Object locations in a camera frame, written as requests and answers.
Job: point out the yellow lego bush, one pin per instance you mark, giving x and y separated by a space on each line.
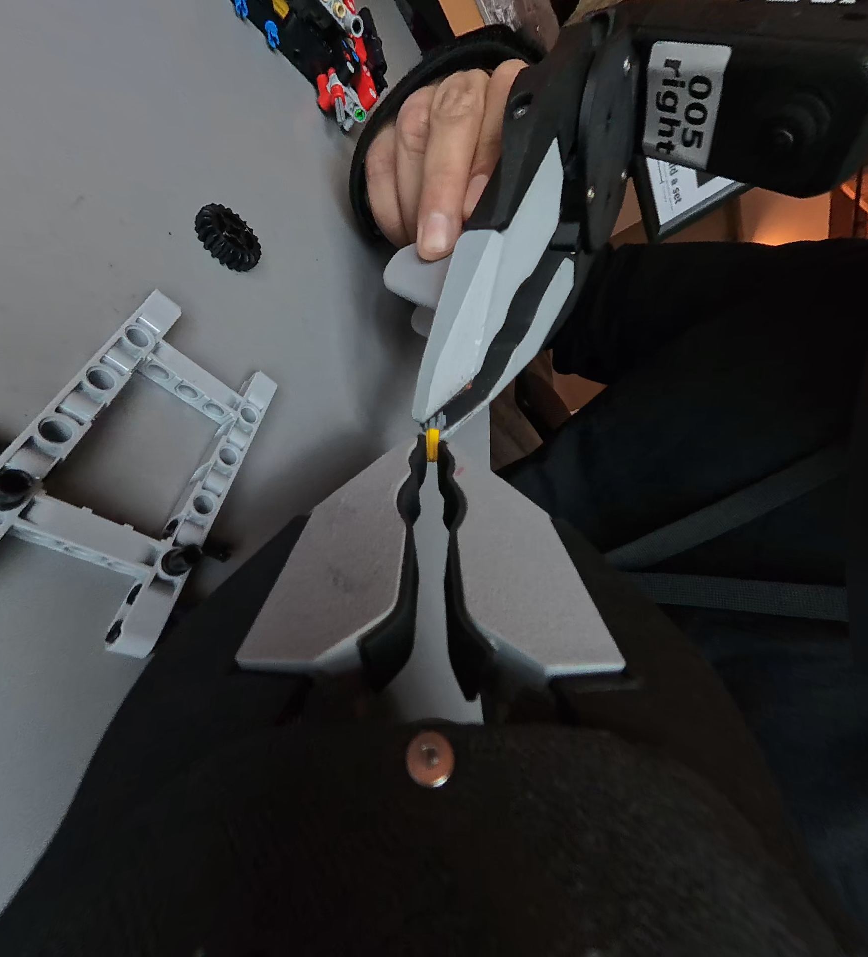
432 447

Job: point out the grey lego frame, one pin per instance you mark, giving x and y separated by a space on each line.
90 389

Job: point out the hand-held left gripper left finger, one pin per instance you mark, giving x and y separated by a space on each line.
329 583

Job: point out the black lego technic assembly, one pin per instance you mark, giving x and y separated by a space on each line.
314 45

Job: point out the black framed sign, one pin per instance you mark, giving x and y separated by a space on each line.
692 191

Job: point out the black lego gear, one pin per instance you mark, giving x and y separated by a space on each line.
228 237

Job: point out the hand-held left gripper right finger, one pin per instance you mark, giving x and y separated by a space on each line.
524 590

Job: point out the person's right hand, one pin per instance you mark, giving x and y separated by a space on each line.
434 149

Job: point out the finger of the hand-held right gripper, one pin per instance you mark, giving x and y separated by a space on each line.
553 299
471 299

